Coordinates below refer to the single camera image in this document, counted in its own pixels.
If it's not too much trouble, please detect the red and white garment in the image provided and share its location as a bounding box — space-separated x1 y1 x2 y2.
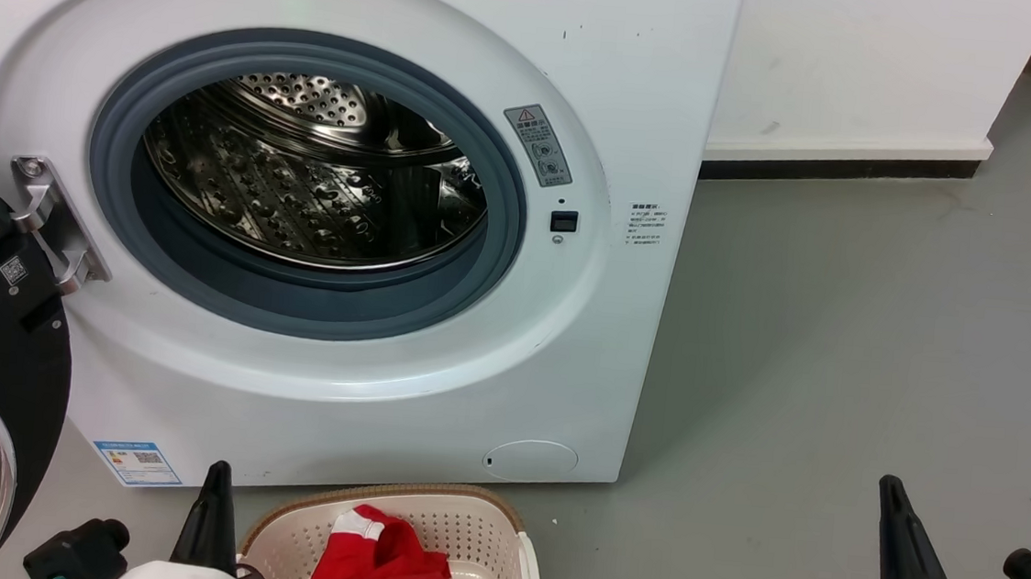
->
305 500 476 579

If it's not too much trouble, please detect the cream perforated laundry basket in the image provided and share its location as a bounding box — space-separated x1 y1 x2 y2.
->
237 468 553 579

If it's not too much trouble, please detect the silver metal door hinge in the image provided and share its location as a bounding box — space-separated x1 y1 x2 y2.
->
0 153 122 300

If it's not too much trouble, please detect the stainless steel washing machine drum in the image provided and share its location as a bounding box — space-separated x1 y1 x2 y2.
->
134 61 498 281

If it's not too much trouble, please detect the blue energy label sticker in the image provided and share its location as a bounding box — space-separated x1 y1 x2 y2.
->
90 438 187 492

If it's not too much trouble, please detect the grey rubber door gasket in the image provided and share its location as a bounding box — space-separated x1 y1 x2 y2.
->
76 15 540 357

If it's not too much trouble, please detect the round drain filter cover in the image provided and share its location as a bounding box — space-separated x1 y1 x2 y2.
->
481 435 580 486

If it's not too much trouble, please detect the white front-load washing machine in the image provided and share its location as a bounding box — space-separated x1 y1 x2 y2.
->
0 0 747 532

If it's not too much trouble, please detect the printed text label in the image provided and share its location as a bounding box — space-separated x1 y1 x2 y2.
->
625 201 669 249

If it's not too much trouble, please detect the grey warning sticker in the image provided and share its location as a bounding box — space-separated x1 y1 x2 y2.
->
498 101 579 191

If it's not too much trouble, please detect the black wall baseboard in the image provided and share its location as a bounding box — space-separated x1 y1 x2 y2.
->
699 139 982 203

